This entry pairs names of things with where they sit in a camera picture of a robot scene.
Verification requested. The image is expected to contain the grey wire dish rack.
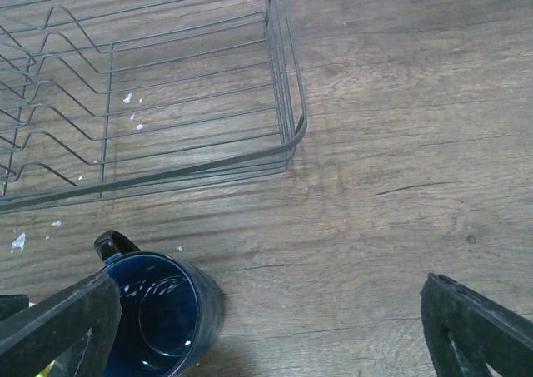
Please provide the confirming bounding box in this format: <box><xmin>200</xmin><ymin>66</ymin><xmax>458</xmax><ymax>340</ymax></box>
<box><xmin>1</xmin><ymin>0</ymin><xmax>308</xmax><ymax>214</ymax></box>

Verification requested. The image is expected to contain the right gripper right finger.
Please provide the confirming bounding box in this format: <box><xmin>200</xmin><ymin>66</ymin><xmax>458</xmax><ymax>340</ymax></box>
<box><xmin>421</xmin><ymin>273</ymin><xmax>532</xmax><ymax>376</ymax></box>

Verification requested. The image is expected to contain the dark blue mug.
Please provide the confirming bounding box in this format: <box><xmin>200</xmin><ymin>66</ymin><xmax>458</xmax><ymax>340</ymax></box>
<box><xmin>94</xmin><ymin>231</ymin><xmax>224</xmax><ymax>376</ymax></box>

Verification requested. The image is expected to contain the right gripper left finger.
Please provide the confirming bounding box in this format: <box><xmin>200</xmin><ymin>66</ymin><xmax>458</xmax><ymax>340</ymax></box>
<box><xmin>1</xmin><ymin>273</ymin><xmax>122</xmax><ymax>376</ymax></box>

